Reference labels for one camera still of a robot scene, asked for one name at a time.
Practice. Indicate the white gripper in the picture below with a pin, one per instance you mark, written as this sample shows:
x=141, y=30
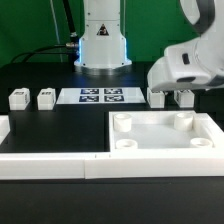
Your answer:
x=180, y=69

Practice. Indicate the white square table top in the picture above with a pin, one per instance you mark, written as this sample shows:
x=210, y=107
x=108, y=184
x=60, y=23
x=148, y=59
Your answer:
x=145, y=130

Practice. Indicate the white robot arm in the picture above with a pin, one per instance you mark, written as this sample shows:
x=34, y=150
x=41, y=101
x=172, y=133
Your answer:
x=103, y=49

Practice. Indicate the white marker sheet with tags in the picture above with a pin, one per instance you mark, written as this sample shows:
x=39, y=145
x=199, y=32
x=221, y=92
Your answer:
x=96, y=95

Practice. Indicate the white U-shaped obstacle fence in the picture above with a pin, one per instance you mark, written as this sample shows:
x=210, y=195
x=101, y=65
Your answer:
x=199, y=161

